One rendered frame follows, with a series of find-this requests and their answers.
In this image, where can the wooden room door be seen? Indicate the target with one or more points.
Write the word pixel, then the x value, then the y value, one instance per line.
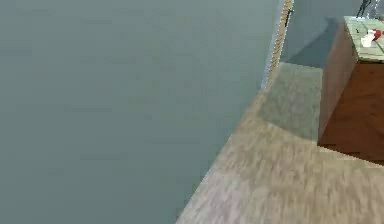
pixel 278 43

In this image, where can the brown wooden cabinet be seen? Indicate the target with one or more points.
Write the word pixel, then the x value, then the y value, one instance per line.
pixel 353 110

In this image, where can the white and red bottle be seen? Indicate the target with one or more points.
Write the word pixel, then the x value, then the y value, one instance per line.
pixel 369 37

